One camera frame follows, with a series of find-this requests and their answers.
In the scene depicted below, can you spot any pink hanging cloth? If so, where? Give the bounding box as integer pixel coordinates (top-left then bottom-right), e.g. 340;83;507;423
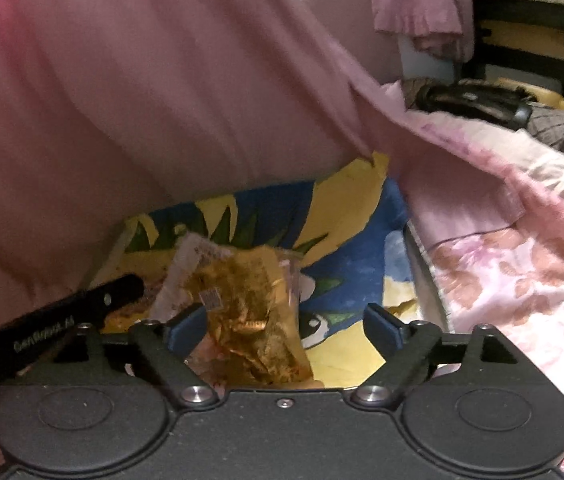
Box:
364;0;533;61

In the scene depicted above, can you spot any pink floral blanket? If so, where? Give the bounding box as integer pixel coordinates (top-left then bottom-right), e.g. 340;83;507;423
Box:
382;80;564;480

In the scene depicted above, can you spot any dark wooden desk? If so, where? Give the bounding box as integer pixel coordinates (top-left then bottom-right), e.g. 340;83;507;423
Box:
462;0;564;171

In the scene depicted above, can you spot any black bag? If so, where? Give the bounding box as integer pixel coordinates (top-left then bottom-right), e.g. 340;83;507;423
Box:
414;79;533;128

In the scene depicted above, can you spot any golden yellow snack packet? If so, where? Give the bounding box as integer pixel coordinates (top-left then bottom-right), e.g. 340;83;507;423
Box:
182;245;315;386

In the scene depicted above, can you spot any yellow bag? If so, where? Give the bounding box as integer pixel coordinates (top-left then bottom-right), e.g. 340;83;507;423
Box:
492;77;564;112

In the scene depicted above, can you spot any checked bag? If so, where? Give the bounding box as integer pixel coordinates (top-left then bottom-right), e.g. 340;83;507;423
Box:
527;107;564;153

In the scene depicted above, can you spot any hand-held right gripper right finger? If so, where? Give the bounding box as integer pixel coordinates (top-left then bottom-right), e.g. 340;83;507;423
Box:
351;304;520;406

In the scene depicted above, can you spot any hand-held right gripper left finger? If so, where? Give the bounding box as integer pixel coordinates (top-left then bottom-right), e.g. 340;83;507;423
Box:
62;304;215;406

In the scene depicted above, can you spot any pink curtain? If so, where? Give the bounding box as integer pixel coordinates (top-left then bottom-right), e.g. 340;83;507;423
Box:
0;0;413;351

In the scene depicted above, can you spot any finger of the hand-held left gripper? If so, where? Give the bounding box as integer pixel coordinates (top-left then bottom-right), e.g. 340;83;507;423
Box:
74;275;145;333

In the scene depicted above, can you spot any cardboard box with yellow-blue print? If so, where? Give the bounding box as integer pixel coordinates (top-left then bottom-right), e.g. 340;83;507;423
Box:
89;152;455;391

